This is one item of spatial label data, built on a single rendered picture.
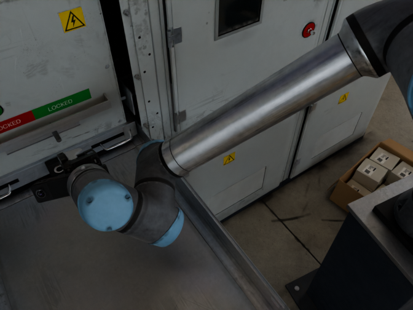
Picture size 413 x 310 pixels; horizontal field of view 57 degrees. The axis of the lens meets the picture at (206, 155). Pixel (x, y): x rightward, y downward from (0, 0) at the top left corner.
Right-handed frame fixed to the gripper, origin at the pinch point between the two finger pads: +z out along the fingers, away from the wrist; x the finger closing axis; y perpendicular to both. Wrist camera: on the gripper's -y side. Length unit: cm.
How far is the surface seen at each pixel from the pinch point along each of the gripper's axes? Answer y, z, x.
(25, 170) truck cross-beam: -9.3, 16.7, -1.8
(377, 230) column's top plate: 72, -33, -50
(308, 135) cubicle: 113, 38, -50
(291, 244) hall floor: 84, 33, -98
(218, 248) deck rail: 24.9, -21.9, -32.1
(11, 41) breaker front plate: 1.7, -1.2, 31.6
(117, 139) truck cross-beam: 19.1, 18.6, -5.1
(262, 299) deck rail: 26, -37, -41
